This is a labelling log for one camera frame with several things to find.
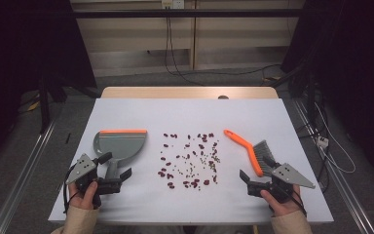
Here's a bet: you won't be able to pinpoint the white power adapter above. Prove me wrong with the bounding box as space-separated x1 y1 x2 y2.
316 136 330 149

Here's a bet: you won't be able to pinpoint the aluminium floor rail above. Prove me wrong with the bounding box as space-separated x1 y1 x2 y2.
0 120 57 234
291 98 374 234

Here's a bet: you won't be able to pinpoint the small green beans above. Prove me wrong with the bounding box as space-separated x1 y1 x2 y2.
174 139 222 183

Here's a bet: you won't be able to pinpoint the white wall socket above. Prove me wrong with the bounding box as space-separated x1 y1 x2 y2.
161 0 185 10

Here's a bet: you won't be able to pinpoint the black horizontal frame bar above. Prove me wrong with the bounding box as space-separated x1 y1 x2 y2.
72 9 306 19

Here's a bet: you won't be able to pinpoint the black wall cable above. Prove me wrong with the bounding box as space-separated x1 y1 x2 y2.
163 16 178 76
168 16 281 87

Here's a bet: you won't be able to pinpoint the person's right hand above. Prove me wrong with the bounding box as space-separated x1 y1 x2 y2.
260 184 303 217

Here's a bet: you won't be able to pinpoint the white table cover board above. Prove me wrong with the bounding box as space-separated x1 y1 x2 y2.
48 97 335 226

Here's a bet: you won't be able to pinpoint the orange brush with grey bristles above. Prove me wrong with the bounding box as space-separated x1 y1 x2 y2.
223 129 277 178

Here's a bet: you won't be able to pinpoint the wooden table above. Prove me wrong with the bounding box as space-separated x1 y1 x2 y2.
100 86 280 100

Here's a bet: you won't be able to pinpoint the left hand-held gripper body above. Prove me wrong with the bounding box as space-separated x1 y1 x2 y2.
65 153 124 209

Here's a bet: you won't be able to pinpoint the left hand-held gripper black cable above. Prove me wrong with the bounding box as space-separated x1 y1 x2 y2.
62 165 79 215

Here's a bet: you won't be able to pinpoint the person's left hand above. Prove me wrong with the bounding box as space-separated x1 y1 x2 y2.
67 179 99 212

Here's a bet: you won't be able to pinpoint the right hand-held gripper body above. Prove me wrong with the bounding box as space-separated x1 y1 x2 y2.
246 162 317 204

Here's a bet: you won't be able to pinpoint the hand-held gripper black cable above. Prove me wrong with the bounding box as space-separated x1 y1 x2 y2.
288 188 308 217
62 165 79 215

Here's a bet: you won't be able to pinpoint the red kidney beans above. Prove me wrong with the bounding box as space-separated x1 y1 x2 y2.
157 132 222 191

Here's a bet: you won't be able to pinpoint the black curtain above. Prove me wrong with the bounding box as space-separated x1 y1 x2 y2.
0 0 97 164
280 0 374 186

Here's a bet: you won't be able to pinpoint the white cable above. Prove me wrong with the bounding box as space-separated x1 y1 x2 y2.
315 101 356 175

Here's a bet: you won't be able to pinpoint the grey dustpan with orange lip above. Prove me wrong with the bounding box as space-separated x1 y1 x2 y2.
93 129 148 181

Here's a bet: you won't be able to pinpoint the right hand-held gripper black cable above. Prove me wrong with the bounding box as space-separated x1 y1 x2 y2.
288 188 308 217

